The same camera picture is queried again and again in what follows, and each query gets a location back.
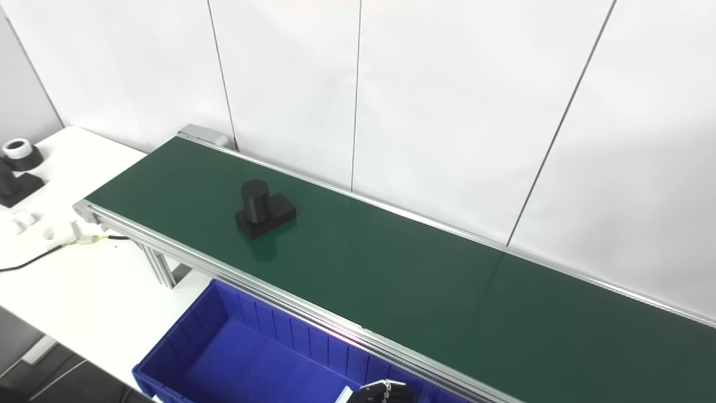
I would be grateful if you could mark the blue plastic bin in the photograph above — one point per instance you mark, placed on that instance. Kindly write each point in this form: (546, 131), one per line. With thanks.
(251, 364)

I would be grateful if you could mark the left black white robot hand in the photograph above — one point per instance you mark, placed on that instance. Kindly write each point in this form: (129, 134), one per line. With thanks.
(386, 393)

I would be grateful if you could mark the green conveyor belt aluminium frame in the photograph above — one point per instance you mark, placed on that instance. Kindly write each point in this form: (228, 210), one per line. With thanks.
(419, 291)

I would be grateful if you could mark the black cylinder-on-base part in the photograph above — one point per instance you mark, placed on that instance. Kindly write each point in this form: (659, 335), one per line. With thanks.
(14, 187)
(258, 210)

